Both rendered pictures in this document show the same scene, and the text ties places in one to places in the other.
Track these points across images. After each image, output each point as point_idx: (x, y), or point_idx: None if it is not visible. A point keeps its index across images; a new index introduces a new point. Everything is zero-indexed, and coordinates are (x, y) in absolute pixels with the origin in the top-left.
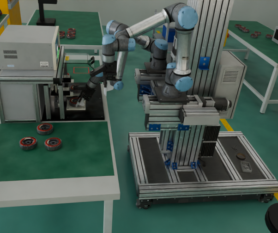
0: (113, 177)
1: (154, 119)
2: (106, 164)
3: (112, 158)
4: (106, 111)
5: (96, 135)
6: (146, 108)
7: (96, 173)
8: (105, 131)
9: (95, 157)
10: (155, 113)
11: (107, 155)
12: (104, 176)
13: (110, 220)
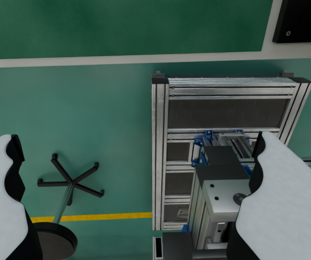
0: None
1: (195, 187)
2: (37, 38)
3: (70, 59)
4: None
5: (185, 7)
6: (206, 196)
7: None
8: (200, 44)
9: (64, 1)
10: (199, 201)
11: (79, 44)
12: None
13: None
